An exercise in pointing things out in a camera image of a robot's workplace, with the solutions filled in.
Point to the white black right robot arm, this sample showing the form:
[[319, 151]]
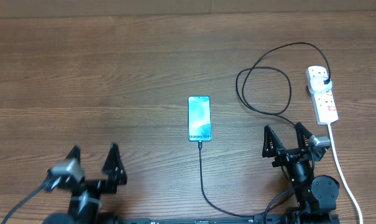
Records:
[[315, 195]]

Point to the white charger plug adapter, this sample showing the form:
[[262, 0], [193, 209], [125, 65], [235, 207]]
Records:
[[317, 85]]

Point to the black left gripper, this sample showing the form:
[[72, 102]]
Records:
[[115, 178]]

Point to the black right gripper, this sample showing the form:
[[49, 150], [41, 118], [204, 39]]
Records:
[[285, 154]]

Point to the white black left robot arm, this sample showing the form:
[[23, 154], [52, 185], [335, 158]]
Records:
[[82, 209]]

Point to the white power strip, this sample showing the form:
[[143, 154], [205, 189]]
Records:
[[323, 103]]

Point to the blue screen smartphone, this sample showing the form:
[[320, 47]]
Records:
[[199, 118]]

